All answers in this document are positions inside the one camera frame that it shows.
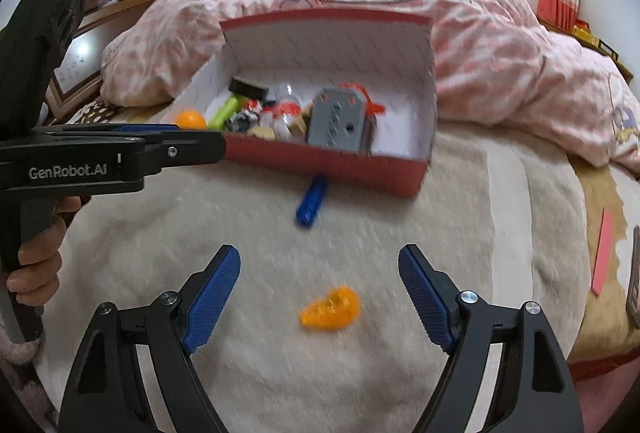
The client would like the black and white toy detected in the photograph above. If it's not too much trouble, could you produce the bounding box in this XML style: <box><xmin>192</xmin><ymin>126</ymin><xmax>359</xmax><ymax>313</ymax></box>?
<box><xmin>227</xmin><ymin>100</ymin><xmax>266</xmax><ymax>134</ymax></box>

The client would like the pink mattress cover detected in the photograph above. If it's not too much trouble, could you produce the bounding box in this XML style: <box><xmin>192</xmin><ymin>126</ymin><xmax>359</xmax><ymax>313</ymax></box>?
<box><xmin>570</xmin><ymin>353</ymin><xmax>640</xmax><ymax>433</ymax></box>

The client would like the yellow box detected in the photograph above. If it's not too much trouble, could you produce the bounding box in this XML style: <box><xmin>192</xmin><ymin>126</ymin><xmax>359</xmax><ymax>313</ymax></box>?
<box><xmin>572</xmin><ymin>19</ymin><xmax>598</xmax><ymax>45</ymax></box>

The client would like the dark grey plastic box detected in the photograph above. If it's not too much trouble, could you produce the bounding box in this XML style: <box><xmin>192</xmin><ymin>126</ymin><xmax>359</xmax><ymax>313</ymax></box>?
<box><xmin>306</xmin><ymin>87</ymin><xmax>373</xmax><ymax>156</ymax></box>

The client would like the tan cartoon bed sheet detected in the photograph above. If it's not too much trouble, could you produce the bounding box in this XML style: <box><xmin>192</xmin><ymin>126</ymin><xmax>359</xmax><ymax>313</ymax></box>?
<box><xmin>565</xmin><ymin>153</ymin><xmax>640</xmax><ymax>364</ymax></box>

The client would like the pink checked quilt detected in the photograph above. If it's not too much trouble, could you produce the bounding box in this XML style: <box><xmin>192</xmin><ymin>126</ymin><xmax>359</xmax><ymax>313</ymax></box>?
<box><xmin>100</xmin><ymin>0</ymin><xmax>640</xmax><ymax>184</ymax></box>

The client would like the red plastic funnel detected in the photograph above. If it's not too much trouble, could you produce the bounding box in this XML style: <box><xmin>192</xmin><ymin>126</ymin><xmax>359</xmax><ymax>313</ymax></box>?
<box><xmin>340</xmin><ymin>82</ymin><xmax>387</xmax><ymax>119</ymax></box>

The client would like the black smartphone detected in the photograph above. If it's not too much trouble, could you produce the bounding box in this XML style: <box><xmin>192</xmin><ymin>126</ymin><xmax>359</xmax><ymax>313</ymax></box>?
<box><xmin>626</xmin><ymin>225</ymin><xmax>640</xmax><ymax>329</ymax></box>

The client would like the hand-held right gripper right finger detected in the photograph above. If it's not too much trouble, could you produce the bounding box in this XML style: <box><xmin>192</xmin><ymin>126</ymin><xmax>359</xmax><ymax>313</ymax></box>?
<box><xmin>398</xmin><ymin>244</ymin><xmax>585</xmax><ymax>433</ymax></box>

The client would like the black tape roll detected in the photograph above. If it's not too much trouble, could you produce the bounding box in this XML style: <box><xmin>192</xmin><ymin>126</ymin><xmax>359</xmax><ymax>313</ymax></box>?
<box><xmin>228</xmin><ymin>78</ymin><xmax>269</xmax><ymax>100</ymax></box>

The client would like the brown polka dot pillow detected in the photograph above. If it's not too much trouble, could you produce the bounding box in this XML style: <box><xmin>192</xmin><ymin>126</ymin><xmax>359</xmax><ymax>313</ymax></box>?
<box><xmin>65</xmin><ymin>96</ymin><xmax>121</xmax><ymax>126</ymax></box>

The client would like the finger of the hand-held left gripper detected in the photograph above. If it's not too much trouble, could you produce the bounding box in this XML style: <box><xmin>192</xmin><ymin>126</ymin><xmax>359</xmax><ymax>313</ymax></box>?
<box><xmin>142</xmin><ymin>130</ymin><xmax>227</xmax><ymax>176</ymax></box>
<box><xmin>37</xmin><ymin>123</ymin><xmax>181</xmax><ymax>139</ymax></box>

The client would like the beige fleece blanket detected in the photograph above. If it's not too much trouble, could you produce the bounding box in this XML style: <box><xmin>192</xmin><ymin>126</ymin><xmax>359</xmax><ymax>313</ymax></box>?
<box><xmin>30</xmin><ymin>113</ymin><xmax>591</xmax><ymax>433</ymax></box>

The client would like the clear plastic bottle red label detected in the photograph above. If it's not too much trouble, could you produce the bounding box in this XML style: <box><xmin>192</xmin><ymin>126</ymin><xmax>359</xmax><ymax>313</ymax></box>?
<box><xmin>260</xmin><ymin>83</ymin><xmax>306</xmax><ymax>141</ymax></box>

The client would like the orange translucent plastic piece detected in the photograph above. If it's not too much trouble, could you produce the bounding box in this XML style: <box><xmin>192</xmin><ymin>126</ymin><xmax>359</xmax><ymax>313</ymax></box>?
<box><xmin>299</xmin><ymin>285</ymin><xmax>361</xmax><ymax>331</ymax></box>

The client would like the orange ball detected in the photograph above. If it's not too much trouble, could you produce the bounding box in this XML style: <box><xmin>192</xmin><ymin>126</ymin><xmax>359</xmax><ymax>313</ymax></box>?
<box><xmin>175</xmin><ymin>110</ymin><xmax>207</xmax><ymax>130</ymax></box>

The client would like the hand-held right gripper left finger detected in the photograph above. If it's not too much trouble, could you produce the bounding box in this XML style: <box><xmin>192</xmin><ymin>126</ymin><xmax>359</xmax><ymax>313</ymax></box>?
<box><xmin>59</xmin><ymin>244</ymin><xmax>242</xmax><ymax>433</ymax></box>

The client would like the person's left hand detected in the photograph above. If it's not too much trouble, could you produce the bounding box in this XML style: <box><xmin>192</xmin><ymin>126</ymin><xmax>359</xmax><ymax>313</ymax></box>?
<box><xmin>6</xmin><ymin>196</ymin><xmax>83</xmax><ymax>309</ymax></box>

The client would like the red cardboard box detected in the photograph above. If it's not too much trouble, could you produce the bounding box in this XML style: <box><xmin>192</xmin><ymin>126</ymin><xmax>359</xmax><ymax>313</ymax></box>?
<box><xmin>165</xmin><ymin>8</ymin><xmax>437</xmax><ymax>198</ymax></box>

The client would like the green utility knife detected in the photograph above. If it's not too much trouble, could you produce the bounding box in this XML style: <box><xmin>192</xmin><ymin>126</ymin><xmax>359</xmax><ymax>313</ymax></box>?
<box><xmin>207</xmin><ymin>96</ymin><xmax>251</xmax><ymax>130</ymax></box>

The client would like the red paper strip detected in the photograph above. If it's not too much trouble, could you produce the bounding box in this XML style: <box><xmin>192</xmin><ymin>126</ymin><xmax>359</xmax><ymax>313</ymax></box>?
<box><xmin>591</xmin><ymin>208</ymin><xmax>615</xmax><ymax>296</ymax></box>

